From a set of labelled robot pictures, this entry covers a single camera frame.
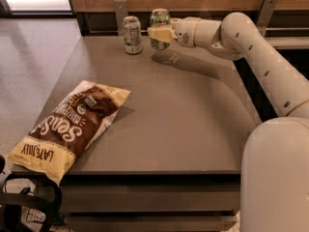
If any metal rail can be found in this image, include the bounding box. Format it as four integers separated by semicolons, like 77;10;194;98
89;27;309;36

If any right metal bracket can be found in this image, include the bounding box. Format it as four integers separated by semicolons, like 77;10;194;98
256;0;278;37

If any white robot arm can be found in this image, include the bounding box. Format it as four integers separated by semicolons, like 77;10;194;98
148;12;309;232

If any left metal bracket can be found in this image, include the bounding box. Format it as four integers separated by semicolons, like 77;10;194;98
114;0;128;36

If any metal bracket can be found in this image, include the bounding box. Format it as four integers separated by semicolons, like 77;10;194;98
114;0;128;36
256;0;278;37

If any green soda can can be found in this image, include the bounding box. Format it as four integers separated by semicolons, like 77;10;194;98
151;8;170;50

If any grey drawer cabinet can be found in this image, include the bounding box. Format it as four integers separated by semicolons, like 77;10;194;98
18;37;259;232

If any white 7up can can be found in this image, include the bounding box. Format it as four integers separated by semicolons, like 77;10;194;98
123;15;143;54

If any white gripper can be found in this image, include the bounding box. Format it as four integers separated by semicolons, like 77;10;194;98
148;17;201;48

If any brown yellow chip bag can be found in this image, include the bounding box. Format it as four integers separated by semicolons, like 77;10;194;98
8;80;130;184

